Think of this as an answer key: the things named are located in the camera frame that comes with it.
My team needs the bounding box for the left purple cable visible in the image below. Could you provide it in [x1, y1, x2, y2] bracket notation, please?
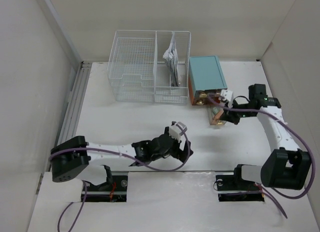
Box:
[48, 121, 191, 232]

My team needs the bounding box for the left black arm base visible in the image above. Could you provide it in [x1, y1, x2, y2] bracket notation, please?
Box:
[81, 165, 129, 203]

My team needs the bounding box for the orange plastic case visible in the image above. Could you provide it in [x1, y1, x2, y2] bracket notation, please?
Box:
[213, 109, 224, 121]

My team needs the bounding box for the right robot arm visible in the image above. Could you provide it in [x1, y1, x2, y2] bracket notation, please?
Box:
[219, 84, 312, 190]

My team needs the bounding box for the white wire mesh organizer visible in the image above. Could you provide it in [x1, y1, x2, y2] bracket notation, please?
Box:
[107, 30, 191, 105]

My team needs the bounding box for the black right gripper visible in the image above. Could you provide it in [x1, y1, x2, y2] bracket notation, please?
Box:
[219, 98, 255, 125]

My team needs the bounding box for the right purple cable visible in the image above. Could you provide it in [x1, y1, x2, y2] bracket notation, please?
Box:
[206, 91, 316, 220]

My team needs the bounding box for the green plastic case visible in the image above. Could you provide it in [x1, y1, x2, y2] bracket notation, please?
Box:
[210, 106, 219, 115]

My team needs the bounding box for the purple cable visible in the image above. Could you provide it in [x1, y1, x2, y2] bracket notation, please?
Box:
[48, 121, 191, 232]
[206, 91, 316, 220]

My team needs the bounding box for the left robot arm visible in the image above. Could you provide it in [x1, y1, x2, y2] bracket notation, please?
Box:
[49, 122, 194, 191]

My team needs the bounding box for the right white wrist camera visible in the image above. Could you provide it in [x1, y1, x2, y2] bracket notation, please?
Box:
[219, 89, 234, 108]

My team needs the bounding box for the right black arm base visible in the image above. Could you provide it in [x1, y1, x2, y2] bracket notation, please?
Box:
[214, 164, 265, 202]

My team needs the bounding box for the aluminium rail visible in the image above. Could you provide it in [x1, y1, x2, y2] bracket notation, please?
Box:
[54, 61, 93, 146]

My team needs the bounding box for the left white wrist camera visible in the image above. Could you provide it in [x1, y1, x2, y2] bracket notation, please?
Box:
[168, 121, 187, 142]

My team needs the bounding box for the teal orange drawer box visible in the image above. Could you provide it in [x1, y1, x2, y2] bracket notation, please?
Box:
[188, 55, 228, 106]

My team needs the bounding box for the grey setup guide booklet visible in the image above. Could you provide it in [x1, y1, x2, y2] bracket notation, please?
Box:
[162, 32, 182, 87]

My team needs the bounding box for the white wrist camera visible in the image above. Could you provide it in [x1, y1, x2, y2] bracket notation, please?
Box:
[168, 121, 187, 142]
[219, 89, 234, 108]

